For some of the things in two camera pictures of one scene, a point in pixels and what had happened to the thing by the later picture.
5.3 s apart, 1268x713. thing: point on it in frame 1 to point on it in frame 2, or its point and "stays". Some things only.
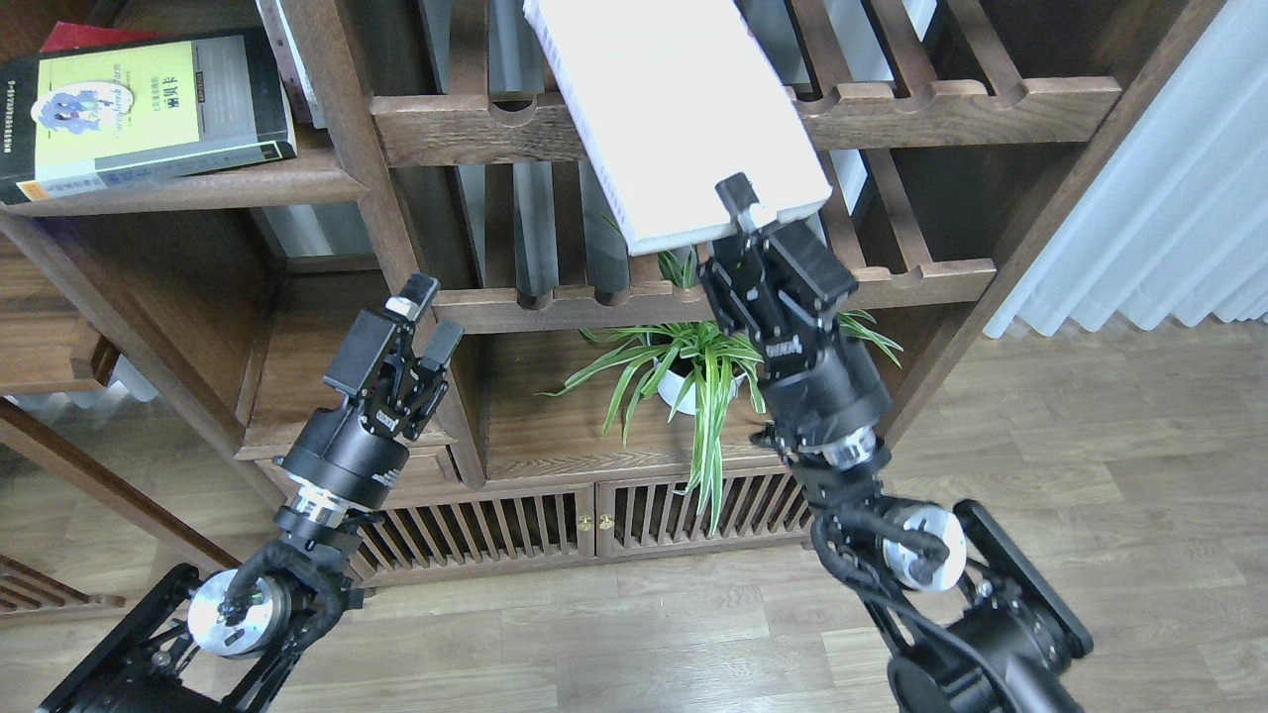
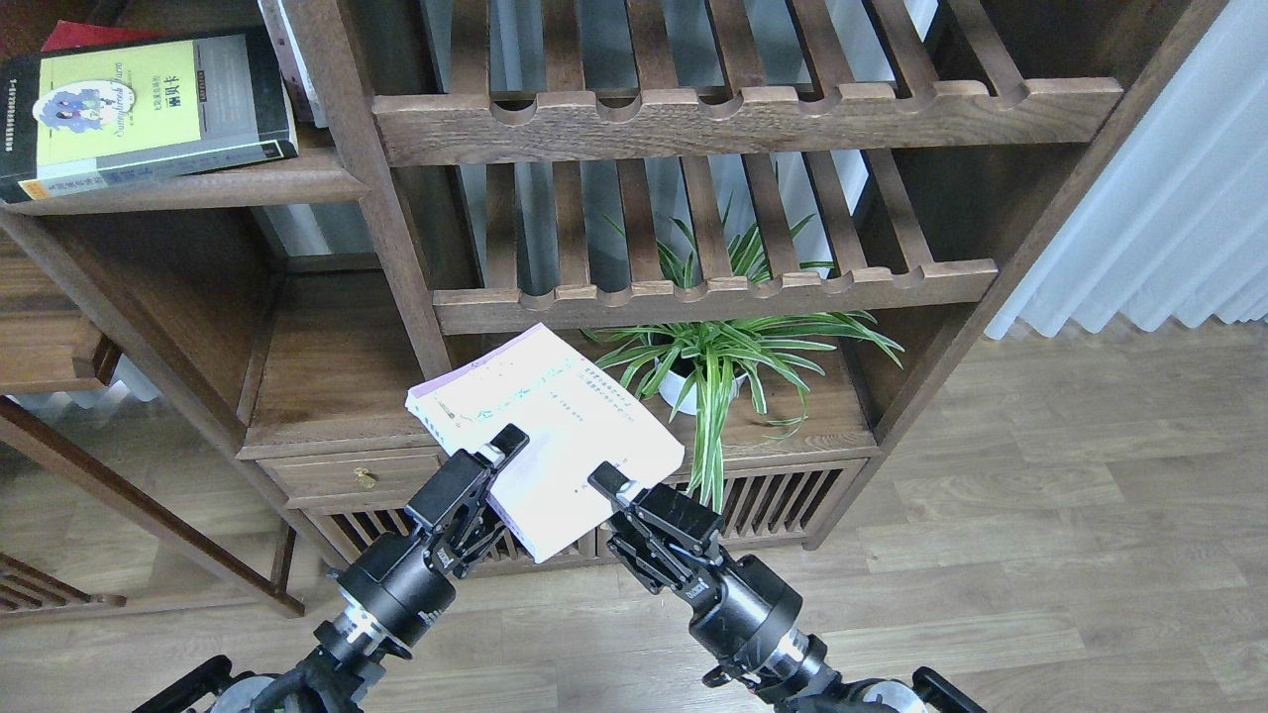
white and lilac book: x=672 y=97 to x=577 y=421
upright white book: x=290 y=63 stays
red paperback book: x=69 y=36 stays
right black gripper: x=780 y=289 to x=740 y=612
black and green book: x=88 y=118 stays
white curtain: x=1175 y=220 stays
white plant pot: x=671 y=384 stays
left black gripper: x=360 y=452 to x=400 y=583
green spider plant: x=692 y=366 stays
